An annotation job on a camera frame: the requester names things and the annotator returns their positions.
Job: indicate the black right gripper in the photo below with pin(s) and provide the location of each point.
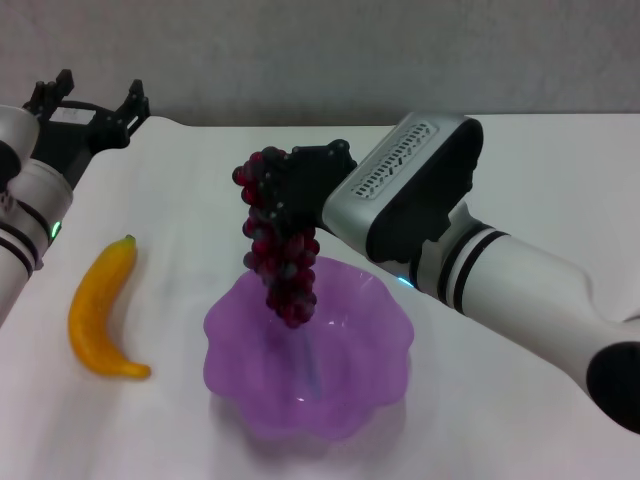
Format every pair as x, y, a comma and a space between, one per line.
320, 175

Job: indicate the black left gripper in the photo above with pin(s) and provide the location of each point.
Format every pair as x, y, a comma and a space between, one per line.
72, 137

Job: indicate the dark red grape bunch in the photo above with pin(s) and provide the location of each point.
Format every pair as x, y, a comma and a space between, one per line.
287, 280

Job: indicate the yellow toy banana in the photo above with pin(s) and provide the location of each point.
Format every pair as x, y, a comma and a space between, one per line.
95, 300

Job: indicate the purple scalloped plastic bowl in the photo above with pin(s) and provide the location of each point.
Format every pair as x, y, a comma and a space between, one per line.
340, 360

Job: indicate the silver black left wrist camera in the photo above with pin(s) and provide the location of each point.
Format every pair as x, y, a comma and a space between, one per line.
15, 142

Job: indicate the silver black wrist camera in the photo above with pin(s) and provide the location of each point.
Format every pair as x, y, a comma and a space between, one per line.
400, 185
15, 142

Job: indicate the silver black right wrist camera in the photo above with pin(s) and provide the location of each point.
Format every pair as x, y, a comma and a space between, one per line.
400, 185

